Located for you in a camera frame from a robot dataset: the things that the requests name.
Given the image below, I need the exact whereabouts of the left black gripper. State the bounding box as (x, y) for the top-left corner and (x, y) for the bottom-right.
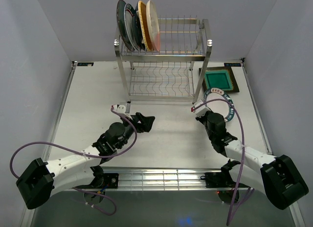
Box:
(116, 112), (155, 149)

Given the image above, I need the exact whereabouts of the white plate navy lettered rim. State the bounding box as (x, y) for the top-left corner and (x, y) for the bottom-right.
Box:
(203, 88), (235, 122)

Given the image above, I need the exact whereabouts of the pink cream floral round plate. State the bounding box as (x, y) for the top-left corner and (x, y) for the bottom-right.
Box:
(146, 0), (160, 52)

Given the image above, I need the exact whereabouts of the dark blue leaf-shaped dish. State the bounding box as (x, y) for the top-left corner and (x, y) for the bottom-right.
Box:
(132, 8), (145, 50)

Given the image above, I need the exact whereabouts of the large dark teal round plate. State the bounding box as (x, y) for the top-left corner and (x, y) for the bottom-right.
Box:
(116, 0), (133, 51)

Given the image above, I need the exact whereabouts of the white plate green red rim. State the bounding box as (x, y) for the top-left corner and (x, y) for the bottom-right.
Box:
(124, 3), (138, 50)

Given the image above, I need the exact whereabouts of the square bamboo-pattern tray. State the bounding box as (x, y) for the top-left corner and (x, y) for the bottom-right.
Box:
(137, 0), (152, 51)

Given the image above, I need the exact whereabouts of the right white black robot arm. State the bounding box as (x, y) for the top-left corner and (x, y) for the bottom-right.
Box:
(196, 111), (309, 210)

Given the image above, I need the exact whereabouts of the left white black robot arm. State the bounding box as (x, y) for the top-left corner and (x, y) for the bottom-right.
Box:
(13, 113), (156, 209)

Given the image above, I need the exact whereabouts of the green square dish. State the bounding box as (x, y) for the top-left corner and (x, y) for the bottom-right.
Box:
(202, 70), (234, 91)

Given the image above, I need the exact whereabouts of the stainless steel two-tier dish rack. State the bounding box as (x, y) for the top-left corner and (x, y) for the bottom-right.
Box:
(114, 17), (213, 103)

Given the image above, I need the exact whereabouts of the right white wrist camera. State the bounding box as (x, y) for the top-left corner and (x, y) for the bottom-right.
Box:
(191, 99), (210, 117)

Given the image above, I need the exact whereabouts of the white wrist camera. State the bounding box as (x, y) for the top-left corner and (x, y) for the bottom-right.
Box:
(191, 99), (210, 117)
(111, 103), (132, 119)

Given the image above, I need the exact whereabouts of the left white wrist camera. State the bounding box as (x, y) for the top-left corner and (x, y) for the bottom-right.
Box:
(111, 103), (132, 119)

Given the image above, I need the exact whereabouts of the aluminium front rail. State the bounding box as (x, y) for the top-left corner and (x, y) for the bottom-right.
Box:
(28, 170), (294, 192)

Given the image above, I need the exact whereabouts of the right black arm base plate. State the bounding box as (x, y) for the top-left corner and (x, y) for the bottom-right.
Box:
(201, 172), (236, 188)

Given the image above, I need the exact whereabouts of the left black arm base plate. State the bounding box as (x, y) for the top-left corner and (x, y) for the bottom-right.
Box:
(99, 173), (119, 189)

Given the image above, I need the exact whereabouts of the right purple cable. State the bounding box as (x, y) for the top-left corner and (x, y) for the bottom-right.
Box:
(193, 97), (255, 227)

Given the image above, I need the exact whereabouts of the purple cable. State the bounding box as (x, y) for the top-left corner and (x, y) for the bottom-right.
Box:
(193, 97), (255, 227)
(9, 107), (138, 216)

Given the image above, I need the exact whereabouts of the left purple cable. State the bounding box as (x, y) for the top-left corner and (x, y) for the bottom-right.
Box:
(9, 107), (138, 216)

